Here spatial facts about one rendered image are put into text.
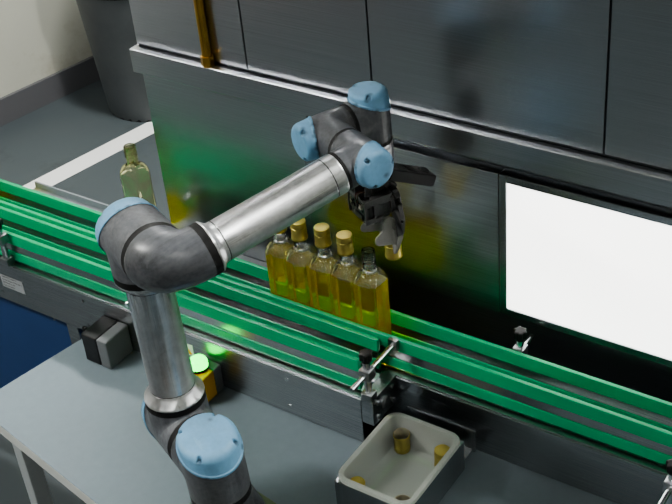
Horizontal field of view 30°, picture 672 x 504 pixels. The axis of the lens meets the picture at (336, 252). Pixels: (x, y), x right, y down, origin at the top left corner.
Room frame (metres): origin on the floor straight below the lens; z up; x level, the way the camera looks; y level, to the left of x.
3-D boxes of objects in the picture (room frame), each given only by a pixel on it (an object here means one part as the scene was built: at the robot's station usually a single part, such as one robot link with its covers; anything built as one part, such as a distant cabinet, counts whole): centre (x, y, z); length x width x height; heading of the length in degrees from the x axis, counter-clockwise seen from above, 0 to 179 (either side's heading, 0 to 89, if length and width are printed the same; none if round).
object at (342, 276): (2.11, -0.02, 0.99); 0.06 x 0.06 x 0.21; 53
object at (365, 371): (1.93, -0.05, 0.95); 0.17 x 0.03 x 0.12; 143
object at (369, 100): (2.02, -0.09, 1.48); 0.09 x 0.08 x 0.11; 119
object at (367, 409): (1.95, -0.06, 0.85); 0.09 x 0.04 x 0.07; 143
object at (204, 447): (1.67, 0.27, 1.00); 0.13 x 0.12 x 0.14; 28
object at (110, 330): (2.30, 0.56, 0.79); 0.08 x 0.08 x 0.08; 53
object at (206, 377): (2.13, 0.33, 0.79); 0.07 x 0.07 x 0.07; 53
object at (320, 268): (2.15, 0.02, 0.99); 0.06 x 0.06 x 0.21; 53
